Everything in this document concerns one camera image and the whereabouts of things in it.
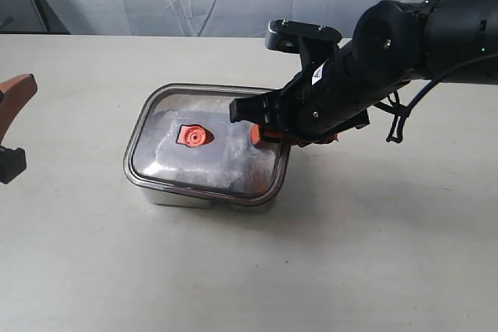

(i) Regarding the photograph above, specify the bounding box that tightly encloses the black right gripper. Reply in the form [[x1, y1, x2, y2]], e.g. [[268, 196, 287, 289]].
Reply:
[[228, 42, 413, 147]]

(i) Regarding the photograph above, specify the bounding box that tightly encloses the dark transparent lunch box lid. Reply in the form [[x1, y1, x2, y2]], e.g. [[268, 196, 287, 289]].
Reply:
[[123, 82, 293, 207]]

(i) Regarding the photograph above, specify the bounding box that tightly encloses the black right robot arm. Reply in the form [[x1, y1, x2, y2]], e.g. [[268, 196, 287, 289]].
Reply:
[[230, 0, 497, 145]]

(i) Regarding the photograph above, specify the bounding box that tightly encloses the stainless steel lunch box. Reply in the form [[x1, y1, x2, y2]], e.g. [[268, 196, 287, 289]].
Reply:
[[123, 82, 293, 215]]

